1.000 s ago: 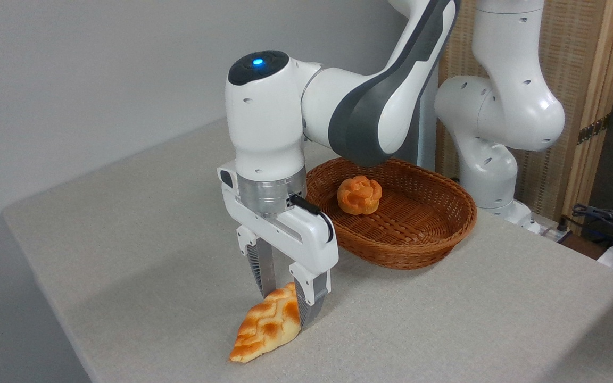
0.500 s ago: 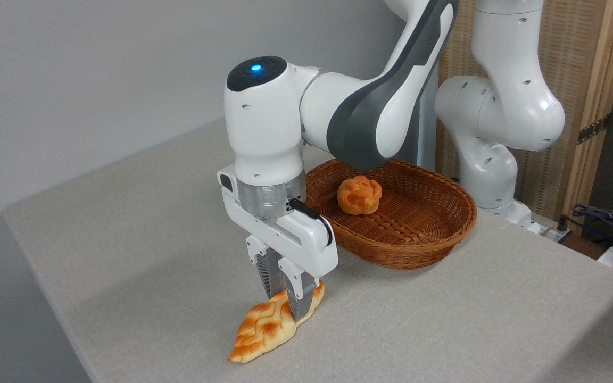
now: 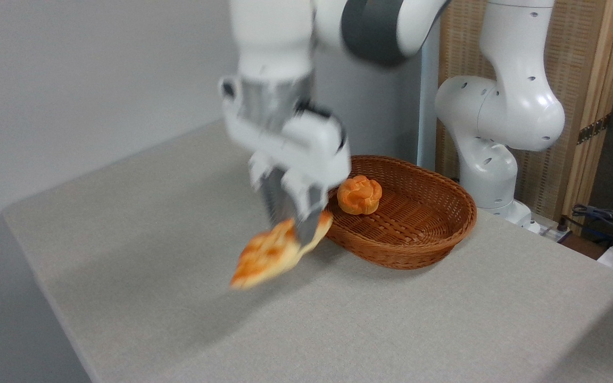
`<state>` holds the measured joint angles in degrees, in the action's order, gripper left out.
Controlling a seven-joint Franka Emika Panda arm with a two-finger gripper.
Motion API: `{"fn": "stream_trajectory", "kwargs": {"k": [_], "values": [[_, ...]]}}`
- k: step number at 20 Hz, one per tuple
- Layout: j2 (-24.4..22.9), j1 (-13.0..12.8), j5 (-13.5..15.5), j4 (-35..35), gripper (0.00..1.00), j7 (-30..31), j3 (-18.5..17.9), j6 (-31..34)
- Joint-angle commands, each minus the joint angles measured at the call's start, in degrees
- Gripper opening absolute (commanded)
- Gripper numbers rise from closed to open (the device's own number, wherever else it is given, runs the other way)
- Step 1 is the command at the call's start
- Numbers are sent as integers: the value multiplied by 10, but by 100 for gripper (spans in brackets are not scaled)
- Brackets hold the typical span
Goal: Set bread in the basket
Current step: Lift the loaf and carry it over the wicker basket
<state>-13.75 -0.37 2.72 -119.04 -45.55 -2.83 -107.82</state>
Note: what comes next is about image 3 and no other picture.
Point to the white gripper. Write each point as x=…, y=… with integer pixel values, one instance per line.
x=312, y=146

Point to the long braided bread loaf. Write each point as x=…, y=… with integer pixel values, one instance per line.
x=264, y=258

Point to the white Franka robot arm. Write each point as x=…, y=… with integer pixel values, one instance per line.
x=269, y=32

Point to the round knotted bread roll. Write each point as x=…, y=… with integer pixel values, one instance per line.
x=359, y=195

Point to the brown oval wicker basket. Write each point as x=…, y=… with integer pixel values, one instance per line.
x=418, y=234

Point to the grey fabric table cover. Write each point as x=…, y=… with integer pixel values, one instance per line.
x=179, y=276

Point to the metal screen hinge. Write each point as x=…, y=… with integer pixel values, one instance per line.
x=594, y=128

